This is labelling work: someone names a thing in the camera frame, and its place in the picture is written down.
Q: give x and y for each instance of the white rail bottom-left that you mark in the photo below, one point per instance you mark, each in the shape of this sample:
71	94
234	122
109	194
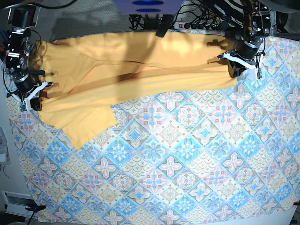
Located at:
15	203

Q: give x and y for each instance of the orange black clamp bottom-left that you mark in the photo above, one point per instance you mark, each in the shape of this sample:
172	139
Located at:
35	208

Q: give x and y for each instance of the patterned blue tablecloth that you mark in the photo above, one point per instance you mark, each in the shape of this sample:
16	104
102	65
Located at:
184	157

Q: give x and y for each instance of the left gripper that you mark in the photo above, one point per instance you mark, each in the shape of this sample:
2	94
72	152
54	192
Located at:
245	57

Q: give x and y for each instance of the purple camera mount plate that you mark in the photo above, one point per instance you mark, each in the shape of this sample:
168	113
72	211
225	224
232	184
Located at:
132	7

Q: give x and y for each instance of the white box left edge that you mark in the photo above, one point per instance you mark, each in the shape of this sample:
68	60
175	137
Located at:
4	154

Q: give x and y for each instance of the yellow T-shirt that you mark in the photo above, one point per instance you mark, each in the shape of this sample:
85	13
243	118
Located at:
92	73

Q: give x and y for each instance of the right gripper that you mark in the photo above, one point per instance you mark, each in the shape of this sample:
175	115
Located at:
28	92

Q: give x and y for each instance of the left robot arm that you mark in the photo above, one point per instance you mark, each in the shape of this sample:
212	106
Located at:
256	22

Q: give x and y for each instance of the white power strip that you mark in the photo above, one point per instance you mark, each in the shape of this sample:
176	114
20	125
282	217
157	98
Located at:
192	26

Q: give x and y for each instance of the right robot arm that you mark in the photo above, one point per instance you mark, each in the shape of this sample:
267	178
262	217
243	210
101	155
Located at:
15	58

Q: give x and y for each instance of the black table clamp top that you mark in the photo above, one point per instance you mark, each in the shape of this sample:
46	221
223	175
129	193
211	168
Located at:
164	25

